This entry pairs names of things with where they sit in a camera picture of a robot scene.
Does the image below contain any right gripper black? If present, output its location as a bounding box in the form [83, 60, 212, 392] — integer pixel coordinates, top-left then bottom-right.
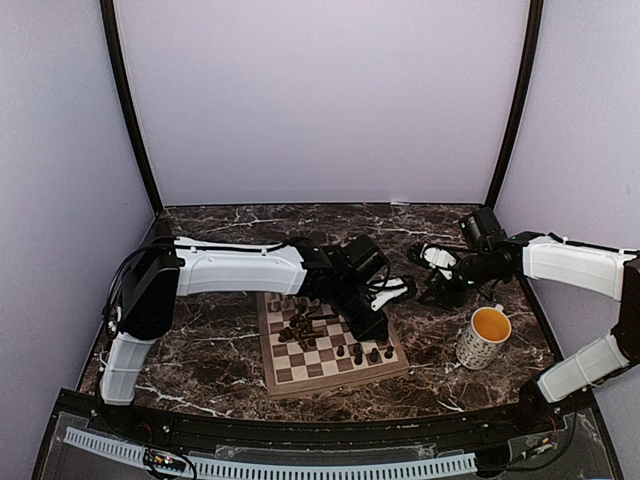
[419, 250, 504, 310]

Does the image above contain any patterned mug yellow inside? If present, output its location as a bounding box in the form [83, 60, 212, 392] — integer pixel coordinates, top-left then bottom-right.
[456, 304, 512, 371]

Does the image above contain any wooden chess board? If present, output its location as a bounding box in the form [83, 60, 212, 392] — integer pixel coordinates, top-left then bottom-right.
[256, 293, 409, 398]

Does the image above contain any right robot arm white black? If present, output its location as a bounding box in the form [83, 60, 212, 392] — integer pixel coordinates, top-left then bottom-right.
[408, 207, 639, 434]

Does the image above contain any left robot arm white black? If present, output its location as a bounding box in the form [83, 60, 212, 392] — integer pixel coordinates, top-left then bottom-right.
[98, 230, 407, 436]

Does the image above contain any pile of dark chess pieces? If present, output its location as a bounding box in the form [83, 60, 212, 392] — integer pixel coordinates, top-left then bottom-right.
[278, 306, 324, 352]

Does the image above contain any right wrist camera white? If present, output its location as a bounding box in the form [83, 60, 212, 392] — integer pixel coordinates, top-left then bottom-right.
[407, 244, 458, 280]

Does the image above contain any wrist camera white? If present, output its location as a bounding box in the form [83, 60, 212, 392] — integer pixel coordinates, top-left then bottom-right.
[407, 244, 458, 280]
[367, 276, 417, 311]

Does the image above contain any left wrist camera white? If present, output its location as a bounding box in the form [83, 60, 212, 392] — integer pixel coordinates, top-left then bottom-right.
[367, 276, 417, 311]

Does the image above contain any black front rail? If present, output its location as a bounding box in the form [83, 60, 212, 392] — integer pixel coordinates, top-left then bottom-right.
[68, 392, 569, 451]

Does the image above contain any white slotted cable duct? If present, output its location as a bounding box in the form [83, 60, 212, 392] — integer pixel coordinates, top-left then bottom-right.
[63, 427, 477, 479]

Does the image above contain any right black frame post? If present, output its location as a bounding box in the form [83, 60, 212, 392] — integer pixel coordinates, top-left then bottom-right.
[484, 0, 544, 208]

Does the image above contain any black frame post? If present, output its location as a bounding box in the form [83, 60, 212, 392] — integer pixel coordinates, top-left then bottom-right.
[484, 0, 544, 208]
[99, 0, 164, 215]

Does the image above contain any left black frame post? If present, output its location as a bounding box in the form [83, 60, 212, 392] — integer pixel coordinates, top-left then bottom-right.
[99, 0, 164, 215]

